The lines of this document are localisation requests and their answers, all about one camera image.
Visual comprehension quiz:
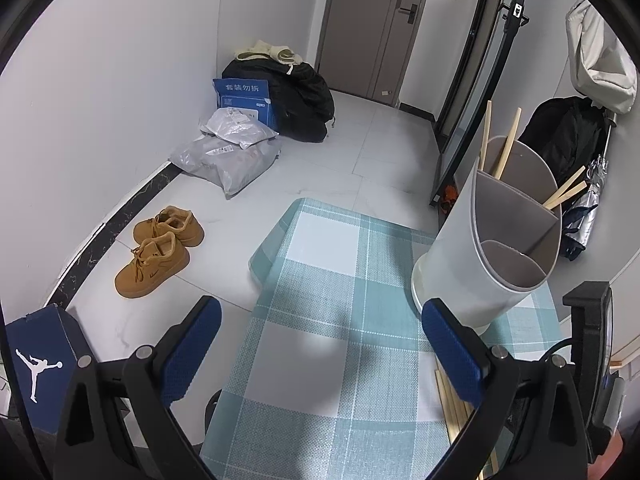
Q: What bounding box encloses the black jacket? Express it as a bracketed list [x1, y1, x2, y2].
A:
[517, 97, 613, 196]

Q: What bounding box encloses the white plastic parcel bag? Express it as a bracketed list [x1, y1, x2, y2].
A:
[200, 107, 280, 150]

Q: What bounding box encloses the pile of wooden chopsticks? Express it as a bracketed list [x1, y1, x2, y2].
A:
[434, 365, 501, 478]

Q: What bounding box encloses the silver folding umbrella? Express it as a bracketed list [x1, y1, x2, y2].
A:
[560, 110, 621, 261]

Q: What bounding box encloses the beige cloth bag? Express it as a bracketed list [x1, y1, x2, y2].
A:
[565, 0, 638, 115]

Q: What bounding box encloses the black cable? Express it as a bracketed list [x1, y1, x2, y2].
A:
[544, 337, 577, 362]

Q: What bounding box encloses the teal checked tablecloth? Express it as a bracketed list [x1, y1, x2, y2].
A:
[200, 197, 563, 480]

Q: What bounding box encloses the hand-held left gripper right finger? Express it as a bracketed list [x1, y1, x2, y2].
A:
[421, 298, 591, 480]

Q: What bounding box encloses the black framed glass door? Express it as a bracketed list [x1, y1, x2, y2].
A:
[429, 0, 531, 206]

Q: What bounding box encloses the blue shoe box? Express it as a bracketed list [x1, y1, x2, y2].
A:
[5, 305, 93, 433]

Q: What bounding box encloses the blue cardboard box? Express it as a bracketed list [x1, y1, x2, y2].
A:
[212, 77, 277, 131]

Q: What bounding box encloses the grey plastic parcel bag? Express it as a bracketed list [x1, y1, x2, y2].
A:
[169, 135, 283, 200]

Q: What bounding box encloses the tan suede shoe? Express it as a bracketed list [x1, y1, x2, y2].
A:
[132, 205, 205, 248]
[114, 232, 191, 299]

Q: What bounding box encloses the black bag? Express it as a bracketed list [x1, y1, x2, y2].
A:
[221, 57, 336, 143]

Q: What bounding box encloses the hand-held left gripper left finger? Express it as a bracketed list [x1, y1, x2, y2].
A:
[52, 295, 222, 480]

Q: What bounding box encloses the person's right hand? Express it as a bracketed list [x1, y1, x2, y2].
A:
[590, 430, 640, 480]

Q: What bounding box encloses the wooden chopstick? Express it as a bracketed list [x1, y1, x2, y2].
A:
[547, 182, 589, 211]
[479, 101, 494, 171]
[542, 166, 586, 206]
[495, 107, 524, 179]

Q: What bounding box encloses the grey door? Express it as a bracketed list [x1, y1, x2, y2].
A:
[317, 0, 436, 106]

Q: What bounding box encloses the pale yellow cloth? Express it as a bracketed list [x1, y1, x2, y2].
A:
[234, 40, 303, 77]

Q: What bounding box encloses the white utensil holder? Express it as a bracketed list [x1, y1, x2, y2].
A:
[411, 135, 563, 336]

